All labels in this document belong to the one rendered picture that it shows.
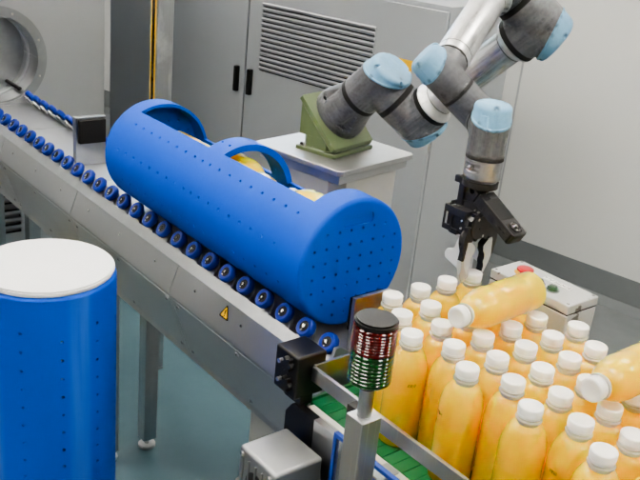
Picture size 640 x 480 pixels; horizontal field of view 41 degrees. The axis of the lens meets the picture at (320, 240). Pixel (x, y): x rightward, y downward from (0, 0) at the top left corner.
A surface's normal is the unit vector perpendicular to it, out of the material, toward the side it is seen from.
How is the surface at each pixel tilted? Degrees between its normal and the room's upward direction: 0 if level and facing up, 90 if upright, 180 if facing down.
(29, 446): 90
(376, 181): 90
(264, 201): 49
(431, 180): 90
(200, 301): 71
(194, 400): 0
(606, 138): 90
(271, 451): 0
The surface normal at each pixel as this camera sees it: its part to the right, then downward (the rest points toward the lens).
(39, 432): 0.13, 0.38
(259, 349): -0.70, -0.15
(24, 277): 0.10, -0.92
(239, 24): -0.67, 0.22
